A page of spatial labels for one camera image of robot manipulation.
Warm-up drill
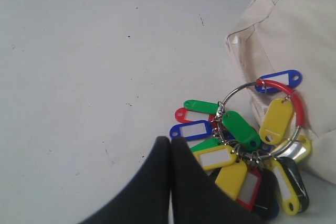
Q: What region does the colourful key tag bunch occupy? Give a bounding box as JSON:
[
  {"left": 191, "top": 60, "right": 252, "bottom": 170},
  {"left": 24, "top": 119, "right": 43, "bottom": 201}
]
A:
[{"left": 170, "top": 70, "right": 311, "bottom": 220}]

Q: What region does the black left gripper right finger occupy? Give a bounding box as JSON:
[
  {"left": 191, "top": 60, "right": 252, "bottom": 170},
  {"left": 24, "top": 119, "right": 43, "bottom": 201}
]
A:
[{"left": 170, "top": 137, "right": 263, "bottom": 223}]

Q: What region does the cream fabric duffel bag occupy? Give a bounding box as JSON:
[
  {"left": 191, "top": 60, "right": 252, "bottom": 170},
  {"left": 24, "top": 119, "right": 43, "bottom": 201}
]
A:
[{"left": 226, "top": 0, "right": 335, "bottom": 183}]

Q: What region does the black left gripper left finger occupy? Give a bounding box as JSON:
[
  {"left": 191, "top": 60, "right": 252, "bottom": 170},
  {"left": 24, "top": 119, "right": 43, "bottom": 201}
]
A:
[{"left": 82, "top": 136, "right": 171, "bottom": 223}]

